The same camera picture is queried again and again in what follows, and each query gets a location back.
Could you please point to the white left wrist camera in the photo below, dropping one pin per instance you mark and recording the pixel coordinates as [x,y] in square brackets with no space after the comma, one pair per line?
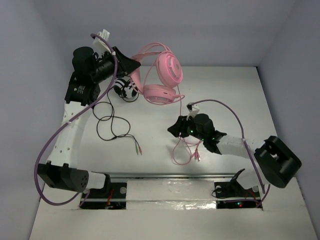
[100,45]

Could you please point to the pink headphones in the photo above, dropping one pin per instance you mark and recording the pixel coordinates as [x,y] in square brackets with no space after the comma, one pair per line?
[169,72]

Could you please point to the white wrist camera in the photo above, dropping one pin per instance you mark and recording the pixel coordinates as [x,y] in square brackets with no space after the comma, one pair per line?
[100,45]
[193,110]

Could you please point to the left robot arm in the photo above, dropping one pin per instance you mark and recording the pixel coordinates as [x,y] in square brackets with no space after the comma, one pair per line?
[57,163]

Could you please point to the white black headphones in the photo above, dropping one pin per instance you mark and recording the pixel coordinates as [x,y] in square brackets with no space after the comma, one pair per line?
[126,90]

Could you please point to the metal base rail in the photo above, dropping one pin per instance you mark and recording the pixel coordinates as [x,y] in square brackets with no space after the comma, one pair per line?
[170,176]

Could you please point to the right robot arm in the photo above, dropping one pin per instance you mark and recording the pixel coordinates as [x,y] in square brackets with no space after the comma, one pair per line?
[272,160]

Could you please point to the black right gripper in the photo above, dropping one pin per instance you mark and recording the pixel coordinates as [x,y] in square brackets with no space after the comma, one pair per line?
[180,126]

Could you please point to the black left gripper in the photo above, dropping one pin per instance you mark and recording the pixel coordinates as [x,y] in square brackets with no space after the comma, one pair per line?
[117,60]

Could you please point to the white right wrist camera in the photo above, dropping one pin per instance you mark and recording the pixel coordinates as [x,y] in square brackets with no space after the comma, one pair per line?
[193,110]

